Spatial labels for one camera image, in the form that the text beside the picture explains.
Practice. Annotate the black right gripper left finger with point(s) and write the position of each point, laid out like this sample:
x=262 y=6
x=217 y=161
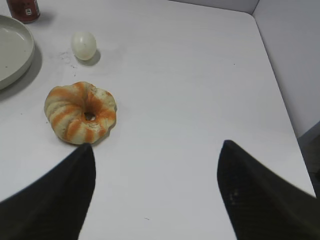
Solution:
x=55 y=206

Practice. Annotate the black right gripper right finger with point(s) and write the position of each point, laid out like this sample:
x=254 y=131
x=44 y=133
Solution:
x=260 y=204

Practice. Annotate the white egg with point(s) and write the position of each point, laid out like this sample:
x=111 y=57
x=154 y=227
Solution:
x=83 y=45

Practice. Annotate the beige round plate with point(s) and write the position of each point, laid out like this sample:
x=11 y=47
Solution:
x=17 y=48

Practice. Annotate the orange striped bagel bread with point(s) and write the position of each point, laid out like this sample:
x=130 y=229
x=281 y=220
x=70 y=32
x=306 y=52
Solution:
x=80 y=113

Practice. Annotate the red cola can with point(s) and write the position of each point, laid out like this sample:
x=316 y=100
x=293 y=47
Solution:
x=25 y=11

